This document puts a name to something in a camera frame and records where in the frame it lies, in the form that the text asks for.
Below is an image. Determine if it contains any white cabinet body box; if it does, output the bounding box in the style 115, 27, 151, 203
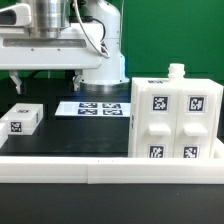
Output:
128, 63, 223, 158

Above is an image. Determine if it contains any white U-shaped fence frame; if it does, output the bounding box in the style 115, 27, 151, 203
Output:
0, 121, 224, 185

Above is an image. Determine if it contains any white cabinet top block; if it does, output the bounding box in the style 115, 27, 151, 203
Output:
0, 103, 43, 135

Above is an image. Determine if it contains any white marker sheet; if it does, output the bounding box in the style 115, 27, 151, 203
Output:
55, 101, 130, 117

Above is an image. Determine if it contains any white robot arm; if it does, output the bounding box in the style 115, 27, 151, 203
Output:
0, 0, 129, 92

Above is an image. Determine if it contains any white cabinet door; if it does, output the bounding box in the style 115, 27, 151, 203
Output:
174, 87, 217, 159
136, 87, 178, 158

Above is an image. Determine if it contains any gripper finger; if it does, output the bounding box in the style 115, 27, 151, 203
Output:
72, 70, 83, 92
9, 70, 22, 94

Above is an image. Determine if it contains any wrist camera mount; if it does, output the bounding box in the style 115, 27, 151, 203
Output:
0, 3, 32, 27

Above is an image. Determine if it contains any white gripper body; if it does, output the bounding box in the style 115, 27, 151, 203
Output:
0, 23, 102, 70

